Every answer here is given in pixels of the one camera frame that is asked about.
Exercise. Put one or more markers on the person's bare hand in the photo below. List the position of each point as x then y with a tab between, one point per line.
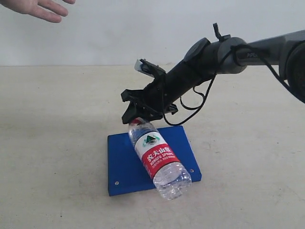
47	10

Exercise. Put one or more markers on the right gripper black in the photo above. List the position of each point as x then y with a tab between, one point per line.
148	103

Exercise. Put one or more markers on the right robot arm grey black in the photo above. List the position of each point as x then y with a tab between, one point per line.
205	60

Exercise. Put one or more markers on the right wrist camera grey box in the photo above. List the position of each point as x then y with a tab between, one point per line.
148	68

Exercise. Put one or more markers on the blue folder binder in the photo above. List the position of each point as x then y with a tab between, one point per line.
126	174

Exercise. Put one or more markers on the clear water bottle red cap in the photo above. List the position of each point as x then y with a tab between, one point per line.
169	176

